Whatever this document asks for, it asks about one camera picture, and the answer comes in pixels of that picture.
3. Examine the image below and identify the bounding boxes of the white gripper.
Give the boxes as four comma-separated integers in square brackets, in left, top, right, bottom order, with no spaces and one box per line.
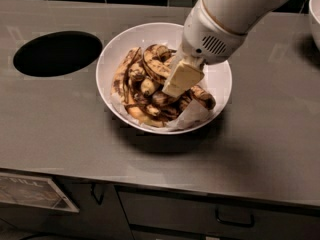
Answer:
[162,0,246,98]

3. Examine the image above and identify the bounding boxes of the long spotted top banana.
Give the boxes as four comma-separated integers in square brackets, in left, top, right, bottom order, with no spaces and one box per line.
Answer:
[143,44,171,85]

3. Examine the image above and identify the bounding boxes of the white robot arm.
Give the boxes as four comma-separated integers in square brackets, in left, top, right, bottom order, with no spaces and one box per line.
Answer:
[163,0,289,97]

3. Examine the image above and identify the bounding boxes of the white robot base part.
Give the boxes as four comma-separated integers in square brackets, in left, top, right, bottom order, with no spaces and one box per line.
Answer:
[309,0,320,51]

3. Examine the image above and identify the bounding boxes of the white ceramic bowl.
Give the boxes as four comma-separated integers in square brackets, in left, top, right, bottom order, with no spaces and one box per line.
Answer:
[96,23,232,134]

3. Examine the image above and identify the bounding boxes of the right short spotted banana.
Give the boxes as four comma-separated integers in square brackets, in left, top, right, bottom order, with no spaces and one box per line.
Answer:
[189,85,216,110]

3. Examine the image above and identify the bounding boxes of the small yellow middle banana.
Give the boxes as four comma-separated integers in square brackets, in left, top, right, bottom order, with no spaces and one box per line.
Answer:
[140,77,159,97]

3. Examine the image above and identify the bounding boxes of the white paper bowl liner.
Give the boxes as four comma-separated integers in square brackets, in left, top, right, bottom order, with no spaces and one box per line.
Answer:
[110,43,218,132]

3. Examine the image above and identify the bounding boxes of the small dark banana left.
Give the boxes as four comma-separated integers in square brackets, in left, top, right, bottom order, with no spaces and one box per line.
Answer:
[129,60,146,82]

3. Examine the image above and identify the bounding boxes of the bottom curved yellow banana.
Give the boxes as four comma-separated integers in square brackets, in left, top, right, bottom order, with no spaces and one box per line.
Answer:
[123,83,169,129]

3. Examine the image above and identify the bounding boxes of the left curved spotted banana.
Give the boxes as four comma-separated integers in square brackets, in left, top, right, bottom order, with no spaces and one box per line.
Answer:
[110,47,142,104]

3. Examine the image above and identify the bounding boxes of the round black counter hole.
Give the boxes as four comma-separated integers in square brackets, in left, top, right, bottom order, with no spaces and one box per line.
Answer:
[13,31,103,77]

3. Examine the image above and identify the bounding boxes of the grey cabinet drawer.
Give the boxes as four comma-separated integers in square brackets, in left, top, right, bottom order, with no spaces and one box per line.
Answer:
[117,187,320,240]

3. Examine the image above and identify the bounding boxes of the framed label sign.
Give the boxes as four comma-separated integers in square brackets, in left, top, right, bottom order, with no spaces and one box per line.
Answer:
[0,172,79,213]

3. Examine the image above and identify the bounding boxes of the black cabinet door handle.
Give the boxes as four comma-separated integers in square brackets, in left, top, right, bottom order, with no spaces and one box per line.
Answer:
[90,183,104,205]

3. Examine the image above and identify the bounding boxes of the black drawer handle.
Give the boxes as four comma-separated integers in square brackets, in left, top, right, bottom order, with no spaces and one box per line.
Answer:
[215,208,255,228]

